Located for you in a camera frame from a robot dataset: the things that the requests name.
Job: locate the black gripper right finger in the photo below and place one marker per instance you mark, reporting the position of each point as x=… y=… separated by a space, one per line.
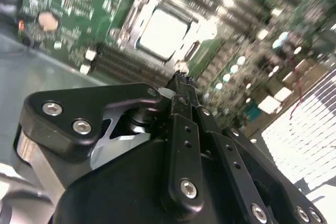
x=232 y=155

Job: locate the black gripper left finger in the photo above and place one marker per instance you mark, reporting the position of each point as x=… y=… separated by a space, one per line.
x=105 y=95

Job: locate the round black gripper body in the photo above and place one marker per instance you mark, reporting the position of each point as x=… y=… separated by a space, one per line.
x=113 y=195

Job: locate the silver CPU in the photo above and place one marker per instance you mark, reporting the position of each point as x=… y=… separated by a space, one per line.
x=165 y=32

